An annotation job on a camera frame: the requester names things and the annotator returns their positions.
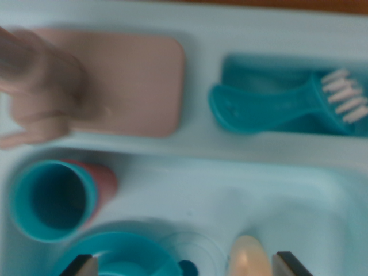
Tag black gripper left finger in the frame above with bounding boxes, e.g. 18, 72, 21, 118
59, 254, 99, 276

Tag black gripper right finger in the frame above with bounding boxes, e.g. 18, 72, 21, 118
272, 251, 313, 276

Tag cream detergent bottle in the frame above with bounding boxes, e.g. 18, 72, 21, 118
229, 235, 274, 276

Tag light blue toy sink unit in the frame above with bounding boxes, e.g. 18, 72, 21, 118
0, 0, 368, 276

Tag teal cup on saucer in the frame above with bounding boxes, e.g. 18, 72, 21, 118
54, 231, 185, 276

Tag teal plastic mug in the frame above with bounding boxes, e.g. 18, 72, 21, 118
97, 250, 179, 276

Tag teal plastic tumbler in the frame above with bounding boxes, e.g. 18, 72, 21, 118
8, 160, 98, 244

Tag red plastic tumbler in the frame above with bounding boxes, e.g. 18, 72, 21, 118
62, 159, 119, 228

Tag teal dish brush white bristles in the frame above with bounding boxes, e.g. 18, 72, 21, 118
208, 68, 368, 136

